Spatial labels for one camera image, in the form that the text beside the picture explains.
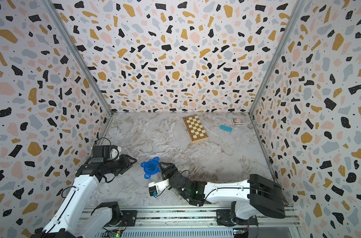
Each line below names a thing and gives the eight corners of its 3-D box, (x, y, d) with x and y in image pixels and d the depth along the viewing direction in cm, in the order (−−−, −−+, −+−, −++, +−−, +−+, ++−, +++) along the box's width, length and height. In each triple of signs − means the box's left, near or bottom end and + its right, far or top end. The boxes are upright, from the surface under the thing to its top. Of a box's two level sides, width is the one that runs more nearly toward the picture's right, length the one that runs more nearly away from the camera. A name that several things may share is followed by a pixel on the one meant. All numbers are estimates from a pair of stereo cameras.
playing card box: (233, 125, 118) (233, 123, 116) (231, 120, 121) (232, 118, 120) (244, 125, 118) (244, 123, 116) (242, 120, 121) (243, 118, 120)
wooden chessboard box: (191, 144, 106) (191, 141, 103) (182, 119, 121) (182, 116, 118) (207, 140, 108) (208, 137, 105) (196, 116, 123) (197, 113, 120)
